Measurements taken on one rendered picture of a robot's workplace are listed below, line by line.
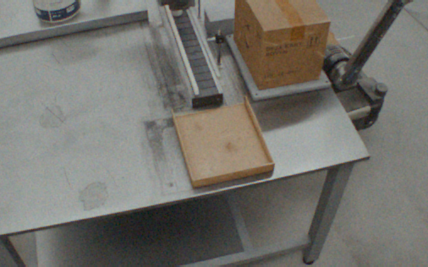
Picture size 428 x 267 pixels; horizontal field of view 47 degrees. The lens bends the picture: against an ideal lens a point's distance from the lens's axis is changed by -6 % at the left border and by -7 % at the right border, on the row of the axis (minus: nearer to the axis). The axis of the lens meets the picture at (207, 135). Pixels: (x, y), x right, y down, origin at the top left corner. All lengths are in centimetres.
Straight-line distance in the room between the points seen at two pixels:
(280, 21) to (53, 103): 85
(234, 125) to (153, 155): 29
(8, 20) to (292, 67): 120
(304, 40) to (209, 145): 47
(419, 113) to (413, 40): 70
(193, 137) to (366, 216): 119
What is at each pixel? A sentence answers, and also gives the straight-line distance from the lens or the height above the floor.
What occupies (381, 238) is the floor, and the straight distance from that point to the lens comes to 258.
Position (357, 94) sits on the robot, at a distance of 280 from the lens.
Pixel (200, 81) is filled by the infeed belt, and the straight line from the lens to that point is 182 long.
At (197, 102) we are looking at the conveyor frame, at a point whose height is 86.
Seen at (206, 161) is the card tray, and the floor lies 83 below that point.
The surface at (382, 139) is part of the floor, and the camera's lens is 295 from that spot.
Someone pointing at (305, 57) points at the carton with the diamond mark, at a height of 97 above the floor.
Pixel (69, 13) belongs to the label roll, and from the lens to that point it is 218.
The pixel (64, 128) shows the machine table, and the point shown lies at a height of 83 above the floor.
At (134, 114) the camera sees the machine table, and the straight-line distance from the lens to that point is 180.
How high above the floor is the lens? 214
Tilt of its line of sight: 50 degrees down
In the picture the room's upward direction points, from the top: straight up
